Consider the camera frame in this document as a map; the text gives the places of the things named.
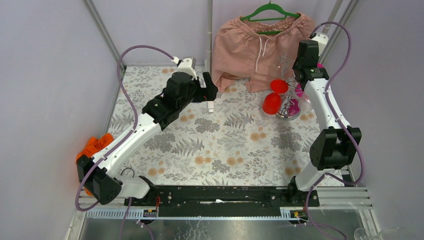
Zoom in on pink wine glass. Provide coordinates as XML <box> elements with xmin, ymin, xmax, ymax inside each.
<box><xmin>294</xmin><ymin>63</ymin><xmax>324</xmax><ymax>98</ymax></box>

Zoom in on chrome wine glass rack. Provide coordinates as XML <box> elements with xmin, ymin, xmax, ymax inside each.
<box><xmin>276</xmin><ymin>68</ymin><xmax>313</xmax><ymax>121</ymax></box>

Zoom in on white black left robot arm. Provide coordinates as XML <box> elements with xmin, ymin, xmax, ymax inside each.
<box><xmin>76</xmin><ymin>71</ymin><xmax>218</xmax><ymax>206</ymax></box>

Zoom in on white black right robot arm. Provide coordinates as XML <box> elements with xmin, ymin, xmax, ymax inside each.
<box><xmin>285</xmin><ymin>39</ymin><xmax>362</xmax><ymax>206</ymax></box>

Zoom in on clear wine glass back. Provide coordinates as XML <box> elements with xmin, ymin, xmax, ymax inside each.
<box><xmin>278</xmin><ymin>52</ymin><xmax>295</xmax><ymax>72</ymax></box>

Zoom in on red wine glass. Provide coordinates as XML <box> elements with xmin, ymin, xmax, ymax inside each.
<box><xmin>262</xmin><ymin>79</ymin><xmax>289</xmax><ymax>115</ymax></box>

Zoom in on pink shorts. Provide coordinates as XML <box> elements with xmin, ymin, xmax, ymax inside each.
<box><xmin>211</xmin><ymin>13</ymin><xmax>316</xmax><ymax>93</ymax></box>

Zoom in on green clothes hanger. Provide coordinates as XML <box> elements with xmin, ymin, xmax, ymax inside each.
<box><xmin>240</xmin><ymin>1</ymin><xmax>301</xmax><ymax>36</ymax></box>

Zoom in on orange cloth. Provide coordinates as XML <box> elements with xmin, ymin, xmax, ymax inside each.
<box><xmin>75</xmin><ymin>133</ymin><xmax>115</xmax><ymax>196</ymax></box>

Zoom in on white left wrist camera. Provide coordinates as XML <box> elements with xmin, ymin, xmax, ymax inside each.
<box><xmin>171</xmin><ymin>56</ymin><xmax>198</xmax><ymax>80</ymax></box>

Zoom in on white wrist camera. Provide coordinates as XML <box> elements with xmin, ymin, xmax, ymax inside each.
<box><xmin>171</xmin><ymin>56</ymin><xmax>198</xmax><ymax>80</ymax></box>
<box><xmin>310</xmin><ymin>32</ymin><xmax>329</xmax><ymax>57</ymax></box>

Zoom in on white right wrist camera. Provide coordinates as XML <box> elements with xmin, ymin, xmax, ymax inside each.
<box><xmin>310</xmin><ymin>32</ymin><xmax>329</xmax><ymax>57</ymax></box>

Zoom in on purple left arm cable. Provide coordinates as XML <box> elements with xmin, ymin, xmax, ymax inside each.
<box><xmin>74</xmin><ymin>44</ymin><xmax>176</xmax><ymax>213</ymax></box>

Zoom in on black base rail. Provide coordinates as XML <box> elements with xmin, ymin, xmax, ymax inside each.
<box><xmin>124</xmin><ymin>185</ymin><xmax>320</xmax><ymax>218</ymax></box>

